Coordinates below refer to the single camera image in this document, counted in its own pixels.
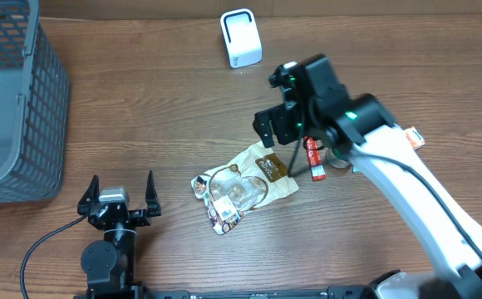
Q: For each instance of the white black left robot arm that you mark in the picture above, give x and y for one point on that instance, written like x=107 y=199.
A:
x=109 y=263

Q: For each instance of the orange small carton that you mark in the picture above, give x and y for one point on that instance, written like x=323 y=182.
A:
x=414 y=137

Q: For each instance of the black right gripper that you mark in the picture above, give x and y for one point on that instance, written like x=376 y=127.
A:
x=279 y=120

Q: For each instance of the green lid jar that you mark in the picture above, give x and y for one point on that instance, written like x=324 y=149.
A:
x=334 y=161

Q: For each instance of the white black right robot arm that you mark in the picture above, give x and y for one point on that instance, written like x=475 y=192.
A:
x=365 y=133

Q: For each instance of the red snack stick packet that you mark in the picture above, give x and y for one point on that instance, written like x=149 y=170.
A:
x=314 y=159

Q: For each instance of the white barcode scanner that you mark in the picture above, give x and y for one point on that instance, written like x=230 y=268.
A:
x=241 y=38

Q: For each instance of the beige nut snack pouch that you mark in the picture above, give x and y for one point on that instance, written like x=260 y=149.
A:
x=249 y=181

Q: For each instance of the grey plastic mesh basket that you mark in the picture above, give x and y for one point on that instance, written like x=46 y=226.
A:
x=35 y=96

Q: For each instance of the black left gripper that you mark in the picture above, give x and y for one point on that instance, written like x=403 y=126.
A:
x=142 y=216

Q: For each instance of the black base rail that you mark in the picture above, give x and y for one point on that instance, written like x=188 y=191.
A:
x=241 y=295

